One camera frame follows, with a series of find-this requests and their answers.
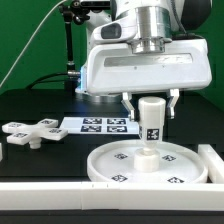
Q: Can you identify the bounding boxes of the white round table top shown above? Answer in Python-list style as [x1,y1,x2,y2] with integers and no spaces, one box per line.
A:
[87,140,208,184]

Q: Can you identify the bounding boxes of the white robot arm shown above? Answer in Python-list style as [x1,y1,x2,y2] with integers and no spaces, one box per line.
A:
[80,0,212,121]

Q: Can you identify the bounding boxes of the white marker sheet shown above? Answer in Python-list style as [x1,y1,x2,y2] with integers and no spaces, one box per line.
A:
[60,117,139,135]

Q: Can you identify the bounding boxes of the white cross-shaped table base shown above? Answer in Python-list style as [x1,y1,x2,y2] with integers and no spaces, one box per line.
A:
[2,118,68,149]

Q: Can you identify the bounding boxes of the white front fence rail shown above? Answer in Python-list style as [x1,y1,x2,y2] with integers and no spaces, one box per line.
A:
[0,182,224,211]

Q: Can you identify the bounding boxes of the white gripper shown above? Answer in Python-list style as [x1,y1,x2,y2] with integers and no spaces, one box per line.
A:
[83,39,212,121]

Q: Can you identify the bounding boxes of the black cable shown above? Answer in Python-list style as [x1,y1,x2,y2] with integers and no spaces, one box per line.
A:
[25,72,81,90]

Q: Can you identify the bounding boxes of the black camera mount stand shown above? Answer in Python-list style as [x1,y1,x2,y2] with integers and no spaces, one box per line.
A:
[59,0,110,94]

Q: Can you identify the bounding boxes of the white right fence block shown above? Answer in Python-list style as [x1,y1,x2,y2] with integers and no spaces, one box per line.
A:
[198,144,224,184]

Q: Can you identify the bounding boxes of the white cable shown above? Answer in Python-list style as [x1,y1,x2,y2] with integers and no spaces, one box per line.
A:
[0,0,68,88]

